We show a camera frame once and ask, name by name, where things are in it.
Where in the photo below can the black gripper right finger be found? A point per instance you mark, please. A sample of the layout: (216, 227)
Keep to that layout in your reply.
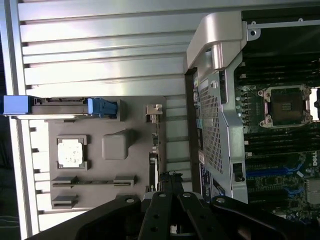
(195, 215)

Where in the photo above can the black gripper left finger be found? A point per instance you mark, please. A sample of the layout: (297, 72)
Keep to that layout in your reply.
(155, 215)

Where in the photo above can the grey parts rack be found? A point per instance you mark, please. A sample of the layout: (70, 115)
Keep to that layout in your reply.
(95, 170)

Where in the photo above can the green motherboard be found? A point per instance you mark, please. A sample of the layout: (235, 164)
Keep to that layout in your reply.
(265, 185)

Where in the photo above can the blue expansion slot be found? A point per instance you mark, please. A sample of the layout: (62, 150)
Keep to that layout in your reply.
(265, 172)

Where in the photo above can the open black PC case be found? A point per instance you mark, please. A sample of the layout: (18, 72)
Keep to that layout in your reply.
(215, 130)

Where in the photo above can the silver CPU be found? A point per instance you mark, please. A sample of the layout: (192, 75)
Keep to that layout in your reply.
(70, 153)

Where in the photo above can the silver chipset heatsink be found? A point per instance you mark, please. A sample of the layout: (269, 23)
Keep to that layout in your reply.
(313, 192)

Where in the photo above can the CPU socket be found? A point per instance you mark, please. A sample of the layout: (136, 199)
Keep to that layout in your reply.
(285, 106)

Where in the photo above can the hard drive with blue caddy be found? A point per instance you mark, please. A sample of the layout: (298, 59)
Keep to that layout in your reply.
(15, 105)

